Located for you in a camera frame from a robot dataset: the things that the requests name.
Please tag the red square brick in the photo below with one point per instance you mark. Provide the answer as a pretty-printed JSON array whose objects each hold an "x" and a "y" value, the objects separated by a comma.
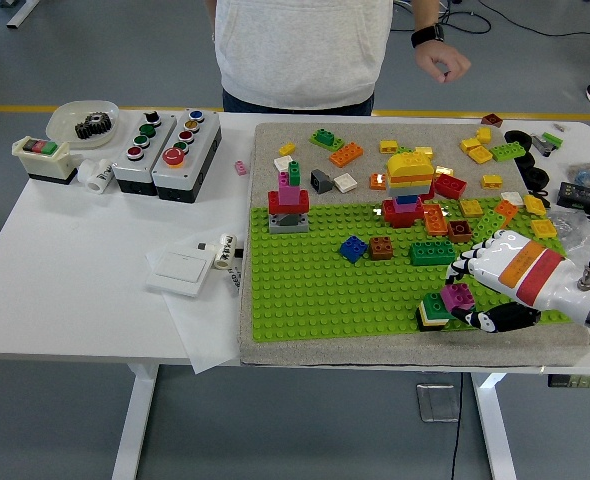
[{"x": 450, "y": 186}]

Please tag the small pink brick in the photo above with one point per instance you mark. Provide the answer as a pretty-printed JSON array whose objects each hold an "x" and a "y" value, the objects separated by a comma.
[{"x": 241, "y": 168}]

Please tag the maroon square brick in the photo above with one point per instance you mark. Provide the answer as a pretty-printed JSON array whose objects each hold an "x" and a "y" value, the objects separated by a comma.
[{"x": 492, "y": 120}]

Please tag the translucent white bowl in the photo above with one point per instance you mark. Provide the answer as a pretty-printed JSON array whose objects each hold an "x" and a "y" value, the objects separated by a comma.
[{"x": 65, "y": 117}]

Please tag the white wall switch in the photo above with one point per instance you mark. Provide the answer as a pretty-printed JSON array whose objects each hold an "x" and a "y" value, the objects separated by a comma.
[{"x": 177, "y": 272}]

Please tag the desk control panel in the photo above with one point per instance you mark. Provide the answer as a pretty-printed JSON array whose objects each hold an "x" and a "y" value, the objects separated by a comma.
[{"x": 575, "y": 382}]

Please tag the lime green studded baseplate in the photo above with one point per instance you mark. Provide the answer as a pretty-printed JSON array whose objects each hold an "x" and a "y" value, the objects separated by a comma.
[{"x": 300, "y": 300}]

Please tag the person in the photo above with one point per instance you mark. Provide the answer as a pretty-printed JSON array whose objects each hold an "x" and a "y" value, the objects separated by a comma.
[{"x": 300, "y": 50}]

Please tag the dark grey slope brick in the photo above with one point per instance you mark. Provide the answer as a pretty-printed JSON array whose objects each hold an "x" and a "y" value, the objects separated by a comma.
[{"x": 320, "y": 181}]

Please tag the small green flat brick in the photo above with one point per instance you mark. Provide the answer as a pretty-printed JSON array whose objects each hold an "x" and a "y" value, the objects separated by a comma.
[{"x": 552, "y": 139}]

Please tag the black wristwatch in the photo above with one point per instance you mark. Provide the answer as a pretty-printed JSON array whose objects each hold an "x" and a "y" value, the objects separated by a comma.
[{"x": 427, "y": 36}]

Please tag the white stand foot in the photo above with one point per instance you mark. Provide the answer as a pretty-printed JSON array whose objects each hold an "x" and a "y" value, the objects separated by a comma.
[{"x": 22, "y": 14}]

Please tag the clear plastic bag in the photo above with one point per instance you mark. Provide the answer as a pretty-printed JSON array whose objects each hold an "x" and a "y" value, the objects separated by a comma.
[{"x": 562, "y": 225}]

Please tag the lime green long brick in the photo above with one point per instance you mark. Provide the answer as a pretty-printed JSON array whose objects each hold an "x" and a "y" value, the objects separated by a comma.
[
  {"x": 487, "y": 226},
  {"x": 507, "y": 152}
]

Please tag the pink square brick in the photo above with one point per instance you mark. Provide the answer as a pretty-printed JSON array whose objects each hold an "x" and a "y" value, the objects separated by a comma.
[{"x": 457, "y": 296}]

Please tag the printed paper label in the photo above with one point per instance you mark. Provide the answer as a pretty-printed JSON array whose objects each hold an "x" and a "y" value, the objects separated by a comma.
[{"x": 235, "y": 285}]

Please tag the blue square brick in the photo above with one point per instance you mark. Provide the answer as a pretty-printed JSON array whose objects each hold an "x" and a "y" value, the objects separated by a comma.
[{"x": 352, "y": 248}]

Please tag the person's left forearm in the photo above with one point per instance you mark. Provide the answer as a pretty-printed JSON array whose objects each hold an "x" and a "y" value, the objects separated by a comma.
[{"x": 425, "y": 12}]

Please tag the white square brick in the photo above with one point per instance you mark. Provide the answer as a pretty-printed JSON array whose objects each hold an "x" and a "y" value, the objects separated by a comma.
[
  {"x": 512, "y": 198},
  {"x": 346, "y": 183},
  {"x": 281, "y": 164}
]

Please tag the grey-brown mat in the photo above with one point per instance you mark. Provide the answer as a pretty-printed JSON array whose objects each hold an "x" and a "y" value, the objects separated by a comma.
[{"x": 325, "y": 352}]

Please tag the small black rubber part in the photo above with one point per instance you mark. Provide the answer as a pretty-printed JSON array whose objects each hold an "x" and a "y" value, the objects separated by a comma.
[{"x": 542, "y": 199}]

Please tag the metal floor plate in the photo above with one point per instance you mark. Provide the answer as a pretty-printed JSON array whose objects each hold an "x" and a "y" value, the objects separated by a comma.
[{"x": 437, "y": 402}]

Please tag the orange long brick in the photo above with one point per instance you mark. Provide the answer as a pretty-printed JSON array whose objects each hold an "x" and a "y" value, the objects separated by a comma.
[
  {"x": 347, "y": 155},
  {"x": 435, "y": 220},
  {"x": 506, "y": 206}
]

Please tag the grey emergency stop control box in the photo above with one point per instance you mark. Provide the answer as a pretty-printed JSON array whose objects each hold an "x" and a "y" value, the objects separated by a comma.
[{"x": 195, "y": 170}]

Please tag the black yellow white brick stack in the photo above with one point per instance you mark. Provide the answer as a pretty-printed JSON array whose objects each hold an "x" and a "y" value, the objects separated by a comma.
[{"x": 430, "y": 324}]

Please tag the white labelled tube fitting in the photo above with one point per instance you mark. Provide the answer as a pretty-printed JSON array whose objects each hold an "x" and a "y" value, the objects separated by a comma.
[{"x": 225, "y": 252}]

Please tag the orange square brick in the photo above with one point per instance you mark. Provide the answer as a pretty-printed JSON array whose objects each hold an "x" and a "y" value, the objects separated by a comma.
[{"x": 378, "y": 182}]

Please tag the yellow small brick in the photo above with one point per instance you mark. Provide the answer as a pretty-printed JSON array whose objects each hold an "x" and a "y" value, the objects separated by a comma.
[
  {"x": 491, "y": 182},
  {"x": 286, "y": 149},
  {"x": 484, "y": 135}
]

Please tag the red pink green brick tower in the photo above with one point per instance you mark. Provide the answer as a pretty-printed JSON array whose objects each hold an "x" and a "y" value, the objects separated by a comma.
[{"x": 288, "y": 202}]

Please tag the person's right forearm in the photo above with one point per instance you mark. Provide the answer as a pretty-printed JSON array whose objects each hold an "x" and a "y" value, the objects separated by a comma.
[{"x": 210, "y": 20}]

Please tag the yellow square brick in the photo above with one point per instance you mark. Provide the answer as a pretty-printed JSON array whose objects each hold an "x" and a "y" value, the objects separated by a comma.
[
  {"x": 389, "y": 147},
  {"x": 471, "y": 207},
  {"x": 535, "y": 205},
  {"x": 481, "y": 155},
  {"x": 544, "y": 229},
  {"x": 424, "y": 151},
  {"x": 444, "y": 171},
  {"x": 467, "y": 145}
]

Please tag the grey four-button control box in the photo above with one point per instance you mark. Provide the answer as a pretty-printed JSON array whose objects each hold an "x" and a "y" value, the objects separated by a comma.
[{"x": 125, "y": 172}]

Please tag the green stacked brick pair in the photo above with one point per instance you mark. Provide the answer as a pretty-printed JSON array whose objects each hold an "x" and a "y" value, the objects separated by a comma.
[{"x": 325, "y": 139}]

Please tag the black digital meter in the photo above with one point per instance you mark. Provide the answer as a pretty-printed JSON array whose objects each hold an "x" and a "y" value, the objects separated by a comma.
[{"x": 580, "y": 196}]

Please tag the person's left hand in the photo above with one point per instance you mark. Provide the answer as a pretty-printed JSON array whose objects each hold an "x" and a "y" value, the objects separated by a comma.
[{"x": 440, "y": 60}]

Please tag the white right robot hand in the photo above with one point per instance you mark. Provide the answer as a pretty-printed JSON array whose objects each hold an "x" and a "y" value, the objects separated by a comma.
[{"x": 530, "y": 270}]

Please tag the dark green long brick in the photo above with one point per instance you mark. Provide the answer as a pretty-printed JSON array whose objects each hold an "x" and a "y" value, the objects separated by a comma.
[
  {"x": 432, "y": 252},
  {"x": 432, "y": 302}
]

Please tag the white paper sheet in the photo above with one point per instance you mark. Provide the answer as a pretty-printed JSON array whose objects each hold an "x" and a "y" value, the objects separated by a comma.
[{"x": 205, "y": 330}]

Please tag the white table leg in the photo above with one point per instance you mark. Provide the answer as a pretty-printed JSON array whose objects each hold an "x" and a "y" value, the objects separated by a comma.
[
  {"x": 492, "y": 430},
  {"x": 132, "y": 425}
]

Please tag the black metal gear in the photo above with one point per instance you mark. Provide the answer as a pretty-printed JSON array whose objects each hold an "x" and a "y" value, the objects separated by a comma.
[{"x": 92, "y": 127}]

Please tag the dark brown square brick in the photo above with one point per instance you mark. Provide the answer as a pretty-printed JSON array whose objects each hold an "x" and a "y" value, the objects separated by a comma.
[{"x": 461, "y": 231}]

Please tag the black rubber tyre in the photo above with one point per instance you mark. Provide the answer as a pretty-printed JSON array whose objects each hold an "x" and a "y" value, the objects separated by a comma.
[
  {"x": 509, "y": 136},
  {"x": 529, "y": 161},
  {"x": 531, "y": 176}
]

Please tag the brick tower with yellow roof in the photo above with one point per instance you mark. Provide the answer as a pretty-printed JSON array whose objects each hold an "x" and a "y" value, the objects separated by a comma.
[{"x": 409, "y": 172}]

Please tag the white pipe tee fitting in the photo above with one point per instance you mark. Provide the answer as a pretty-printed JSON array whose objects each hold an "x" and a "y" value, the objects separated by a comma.
[{"x": 95, "y": 177}]

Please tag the cream switch box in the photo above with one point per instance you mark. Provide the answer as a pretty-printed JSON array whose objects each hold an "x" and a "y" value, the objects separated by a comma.
[{"x": 49, "y": 167}]

